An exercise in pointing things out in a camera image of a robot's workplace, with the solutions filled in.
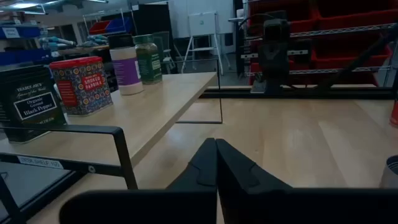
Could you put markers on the grey office chair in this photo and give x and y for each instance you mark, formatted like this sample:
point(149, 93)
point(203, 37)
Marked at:
point(161, 43)

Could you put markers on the blue plastic storage bin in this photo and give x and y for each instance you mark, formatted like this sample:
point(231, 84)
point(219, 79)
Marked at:
point(119, 25)
point(25, 57)
point(21, 32)

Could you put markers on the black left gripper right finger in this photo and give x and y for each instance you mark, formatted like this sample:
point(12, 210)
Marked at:
point(264, 205)

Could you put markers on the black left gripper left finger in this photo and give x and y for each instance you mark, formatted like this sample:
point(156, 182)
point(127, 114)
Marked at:
point(186, 205)

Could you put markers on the white folding step ladder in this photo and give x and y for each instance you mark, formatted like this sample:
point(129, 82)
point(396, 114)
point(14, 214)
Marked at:
point(202, 23)

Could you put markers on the black aluminium table frame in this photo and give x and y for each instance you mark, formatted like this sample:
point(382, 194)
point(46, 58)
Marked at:
point(311, 92)

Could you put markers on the wooden desk shelf black frame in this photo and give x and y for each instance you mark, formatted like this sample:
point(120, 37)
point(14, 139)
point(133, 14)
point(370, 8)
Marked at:
point(140, 109)

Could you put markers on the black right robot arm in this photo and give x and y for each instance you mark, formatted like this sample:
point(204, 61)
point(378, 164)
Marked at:
point(275, 28)

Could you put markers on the smoked paprika spice tin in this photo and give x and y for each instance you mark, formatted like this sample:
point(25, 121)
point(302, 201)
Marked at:
point(81, 90)

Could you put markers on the purple label spice jar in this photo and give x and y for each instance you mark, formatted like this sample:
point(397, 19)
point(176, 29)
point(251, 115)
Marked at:
point(126, 71)

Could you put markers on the black pepper spice tin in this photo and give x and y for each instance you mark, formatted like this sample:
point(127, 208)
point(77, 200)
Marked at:
point(31, 102)

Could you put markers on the red Fanta soda can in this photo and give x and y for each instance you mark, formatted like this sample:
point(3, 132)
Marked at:
point(395, 115)

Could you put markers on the green oregano glass jar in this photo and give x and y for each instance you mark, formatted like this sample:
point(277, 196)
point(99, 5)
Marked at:
point(149, 62)

